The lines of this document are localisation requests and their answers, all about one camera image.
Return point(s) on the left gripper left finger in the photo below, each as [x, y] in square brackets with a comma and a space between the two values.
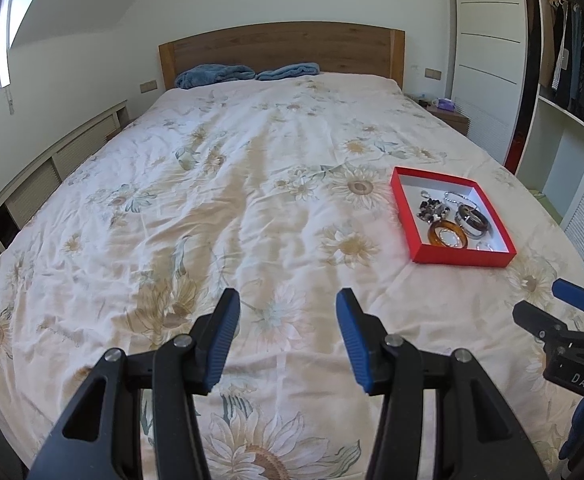
[98, 434]

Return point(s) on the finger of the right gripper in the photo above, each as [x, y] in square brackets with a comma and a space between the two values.
[569, 292]
[552, 333]

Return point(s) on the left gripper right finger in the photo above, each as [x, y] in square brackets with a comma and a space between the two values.
[478, 435]

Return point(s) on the twisted silver bangle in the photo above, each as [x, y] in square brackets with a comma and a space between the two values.
[450, 237]

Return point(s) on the amber resin bangle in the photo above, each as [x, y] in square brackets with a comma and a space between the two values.
[447, 224]

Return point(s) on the red jewelry box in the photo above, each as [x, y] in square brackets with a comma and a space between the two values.
[424, 197]

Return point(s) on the blue gloved right hand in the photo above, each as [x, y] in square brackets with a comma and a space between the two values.
[572, 450]

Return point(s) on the wooden nightstand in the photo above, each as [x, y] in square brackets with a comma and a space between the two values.
[452, 118]

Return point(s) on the hanging clothes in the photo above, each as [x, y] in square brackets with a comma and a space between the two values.
[562, 62]

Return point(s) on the purple tissue box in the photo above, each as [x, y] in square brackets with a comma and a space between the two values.
[445, 104]

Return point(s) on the white wardrobe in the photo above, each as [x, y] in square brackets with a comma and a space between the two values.
[496, 83]

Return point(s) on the floral cream bedspread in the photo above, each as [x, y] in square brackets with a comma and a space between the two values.
[281, 191]

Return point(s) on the wooden headboard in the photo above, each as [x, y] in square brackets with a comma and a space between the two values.
[336, 47]

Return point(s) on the blue pillow right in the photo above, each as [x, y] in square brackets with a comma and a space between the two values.
[289, 71]

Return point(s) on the blue pillow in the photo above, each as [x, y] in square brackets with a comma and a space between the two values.
[289, 71]
[207, 74]

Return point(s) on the blue pillow left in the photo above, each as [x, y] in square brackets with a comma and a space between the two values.
[207, 74]

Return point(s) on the low white wall cabinet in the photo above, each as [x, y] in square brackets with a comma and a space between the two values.
[31, 188]

